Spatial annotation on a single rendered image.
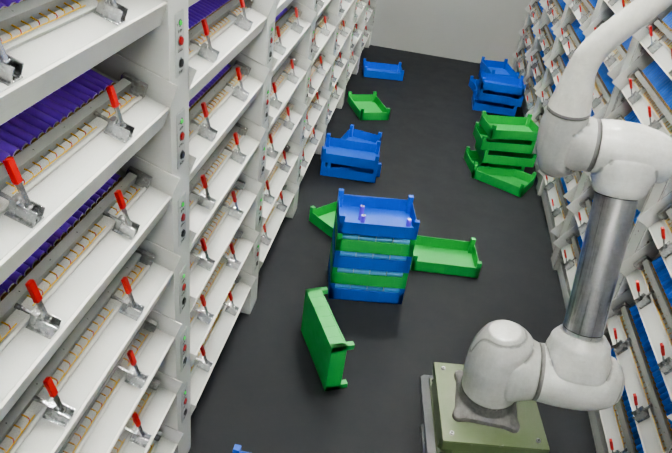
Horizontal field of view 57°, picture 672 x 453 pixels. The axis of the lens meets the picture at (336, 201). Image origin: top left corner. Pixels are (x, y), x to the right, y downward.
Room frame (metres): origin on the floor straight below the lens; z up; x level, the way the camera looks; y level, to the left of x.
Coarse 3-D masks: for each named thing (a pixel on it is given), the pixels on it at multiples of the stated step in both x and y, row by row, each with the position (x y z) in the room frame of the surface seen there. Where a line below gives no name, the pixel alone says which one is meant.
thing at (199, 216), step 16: (240, 128) 1.77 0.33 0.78; (256, 128) 1.79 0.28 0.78; (240, 144) 1.72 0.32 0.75; (256, 144) 1.76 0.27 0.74; (208, 176) 1.49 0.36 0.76; (224, 176) 1.52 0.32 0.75; (224, 192) 1.45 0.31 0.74; (192, 208) 1.33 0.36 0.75; (192, 224) 1.27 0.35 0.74; (192, 240) 1.18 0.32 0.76
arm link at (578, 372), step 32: (608, 128) 1.39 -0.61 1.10; (640, 128) 1.40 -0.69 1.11; (608, 160) 1.35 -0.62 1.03; (640, 160) 1.34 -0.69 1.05; (608, 192) 1.34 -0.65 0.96; (640, 192) 1.33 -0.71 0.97; (608, 224) 1.32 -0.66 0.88; (608, 256) 1.29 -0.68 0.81; (576, 288) 1.29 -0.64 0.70; (608, 288) 1.27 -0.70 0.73; (576, 320) 1.25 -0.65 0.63; (544, 352) 1.23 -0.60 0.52; (576, 352) 1.19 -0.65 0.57; (608, 352) 1.21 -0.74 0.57; (544, 384) 1.17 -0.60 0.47; (576, 384) 1.16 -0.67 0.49; (608, 384) 1.16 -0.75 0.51
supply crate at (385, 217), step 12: (348, 204) 2.14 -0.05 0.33; (360, 204) 2.15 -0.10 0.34; (372, 204) 2.15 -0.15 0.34; (384, 204) 2.16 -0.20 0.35; (396, 204) 2.16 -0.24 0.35; (408, 204) 2.15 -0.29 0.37; (348, 216) 2.06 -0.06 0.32; (372, 216) 2.09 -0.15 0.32; (384, 216) 2.10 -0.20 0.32; (396, 216) 2.11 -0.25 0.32; (408, 216) 2.12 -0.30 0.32; (348, 228) 1.95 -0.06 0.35; (360, 228) 1.95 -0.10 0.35; (372, 228) 1.95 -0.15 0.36; (384, 228) 1.96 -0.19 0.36; (396, 228) 1.96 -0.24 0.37; (408, 228) 1.97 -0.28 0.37
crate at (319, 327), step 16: (320, 288) 1.76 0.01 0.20; (304, 304) 1.74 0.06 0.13; (320, 304) 1.67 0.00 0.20; (304, 320) 1.72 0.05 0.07; (320, 320) 1.59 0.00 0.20; (304, 336) 1.70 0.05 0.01; (320, 336) 1.56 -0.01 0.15; (336, 336) 1.52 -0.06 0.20; (320, 352) 1.54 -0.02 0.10; (336, 352) 1.47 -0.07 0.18; (320, 368) 1.53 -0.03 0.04; (336, 368) 1.48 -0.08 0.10; (336, 384) 1.48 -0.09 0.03
